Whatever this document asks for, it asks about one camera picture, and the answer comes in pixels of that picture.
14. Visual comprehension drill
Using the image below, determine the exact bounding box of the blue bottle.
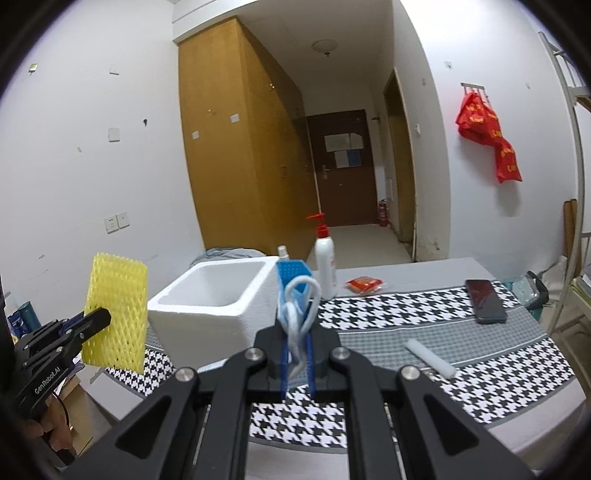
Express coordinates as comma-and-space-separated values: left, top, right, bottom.
18, 301, 38, 333

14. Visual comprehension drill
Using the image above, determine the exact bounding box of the yellow foam net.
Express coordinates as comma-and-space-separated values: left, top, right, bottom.
82, 252, 149, 374

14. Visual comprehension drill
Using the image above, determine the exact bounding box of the white foam tube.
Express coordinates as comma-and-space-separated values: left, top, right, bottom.
405, 338, 458, 379

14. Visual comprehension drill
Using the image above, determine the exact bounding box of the metal bunk bed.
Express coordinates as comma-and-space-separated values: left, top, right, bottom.
538, 30, 591, 333

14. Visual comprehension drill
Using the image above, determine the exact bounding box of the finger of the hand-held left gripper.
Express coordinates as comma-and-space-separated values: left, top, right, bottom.
68, 308, 112, 344
44, 313, 86, 335

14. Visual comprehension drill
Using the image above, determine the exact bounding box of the black bag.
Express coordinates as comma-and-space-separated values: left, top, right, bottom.
526, 271, 552, 319

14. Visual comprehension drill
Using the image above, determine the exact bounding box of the wooden wardrobe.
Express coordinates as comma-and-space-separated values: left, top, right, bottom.
178, 17, 319, 261

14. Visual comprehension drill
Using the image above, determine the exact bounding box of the wooden side door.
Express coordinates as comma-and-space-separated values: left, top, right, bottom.
382, 68, 416, 243

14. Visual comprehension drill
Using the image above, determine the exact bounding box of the black smartphone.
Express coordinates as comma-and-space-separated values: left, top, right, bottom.
465, 278, 508, 325

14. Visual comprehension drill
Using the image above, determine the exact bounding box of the white foam box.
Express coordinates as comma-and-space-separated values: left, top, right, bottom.
147, 256, 280, 370

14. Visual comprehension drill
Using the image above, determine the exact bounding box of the light blue crumpled cloth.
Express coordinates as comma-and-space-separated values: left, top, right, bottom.
203, 248, 264, 260

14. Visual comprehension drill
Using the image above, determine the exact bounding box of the red snack packet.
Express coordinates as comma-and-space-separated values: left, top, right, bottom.
346, 275, 384, 294

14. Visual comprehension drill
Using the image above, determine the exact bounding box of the dark brown door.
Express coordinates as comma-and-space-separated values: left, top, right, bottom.
306, 110, 379, 227

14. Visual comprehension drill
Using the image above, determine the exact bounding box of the translucent plastic bag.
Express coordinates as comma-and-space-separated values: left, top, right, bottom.
501, 272, 536, 305

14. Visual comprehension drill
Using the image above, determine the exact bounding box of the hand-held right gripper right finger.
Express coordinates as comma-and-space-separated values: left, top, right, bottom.
302, 261, 536, 480

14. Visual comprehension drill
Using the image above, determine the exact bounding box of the person's left hand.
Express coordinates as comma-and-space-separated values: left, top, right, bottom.
21, 397, 75, 456

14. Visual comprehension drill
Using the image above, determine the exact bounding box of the large white paper notice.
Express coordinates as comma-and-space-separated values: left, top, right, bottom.
324, 134, 363, 152

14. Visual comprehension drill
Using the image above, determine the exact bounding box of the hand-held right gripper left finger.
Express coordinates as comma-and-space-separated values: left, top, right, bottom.
62, 261, 296, 480

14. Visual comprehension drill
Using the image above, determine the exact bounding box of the wooden board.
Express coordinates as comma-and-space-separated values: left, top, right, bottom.
562, 198, 580, 259

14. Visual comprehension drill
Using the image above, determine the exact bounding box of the red plastic bag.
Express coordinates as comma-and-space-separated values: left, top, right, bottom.
455, 91, 502, 146
494, 136, 523, 184

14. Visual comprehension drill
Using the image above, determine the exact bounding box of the houndstooth table runner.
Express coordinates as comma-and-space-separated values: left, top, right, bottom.
104, 279, 578, 448

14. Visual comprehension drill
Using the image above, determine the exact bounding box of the white pump bottle red cap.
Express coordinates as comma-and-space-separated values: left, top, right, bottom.
306, 213, 338, 301

